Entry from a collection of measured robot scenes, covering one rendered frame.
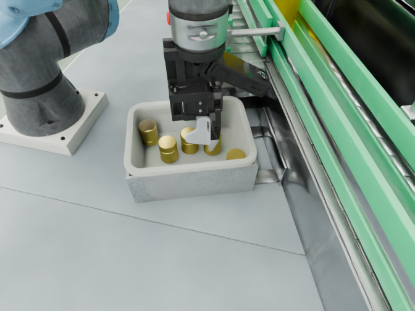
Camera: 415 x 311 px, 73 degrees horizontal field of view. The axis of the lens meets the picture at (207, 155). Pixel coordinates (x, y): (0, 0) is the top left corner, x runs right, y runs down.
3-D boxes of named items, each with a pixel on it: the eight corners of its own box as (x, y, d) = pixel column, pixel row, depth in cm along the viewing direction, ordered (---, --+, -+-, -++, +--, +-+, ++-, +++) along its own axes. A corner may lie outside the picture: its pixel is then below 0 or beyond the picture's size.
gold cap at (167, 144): (160, 164, 54) (157, 149, 51) (160, 150, 57) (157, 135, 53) (179, 162, 55) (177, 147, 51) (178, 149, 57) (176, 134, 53)
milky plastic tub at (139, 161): (254, 190, 52) (261, 161, 46) (133, 202, 51) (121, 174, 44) (237, 124, 63) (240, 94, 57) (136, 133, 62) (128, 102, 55)
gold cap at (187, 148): (182, 155, 56) (180, 140, 52) (180, 142, 58) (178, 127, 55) (199, 153, 56) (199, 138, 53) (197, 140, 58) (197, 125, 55)
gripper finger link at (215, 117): (206, 129, 51) (205, 86, 45) (216, 128, 51) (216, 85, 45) (210, 145, 47) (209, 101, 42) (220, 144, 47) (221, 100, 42)
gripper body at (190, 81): (170, 95, 50) (161, 29, 40) (217, 91, 50) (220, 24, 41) (172, 126, 45) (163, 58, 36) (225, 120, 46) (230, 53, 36)
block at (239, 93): (262, 98, 60) (268, 70, 54) (218, 102, 59) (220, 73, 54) (259, 88, 62) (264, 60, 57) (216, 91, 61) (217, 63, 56)
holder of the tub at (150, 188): (281, 187, 53) (290, 162, 47) (134, 202, 51) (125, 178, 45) (259, 124, 64) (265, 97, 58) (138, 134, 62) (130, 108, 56)
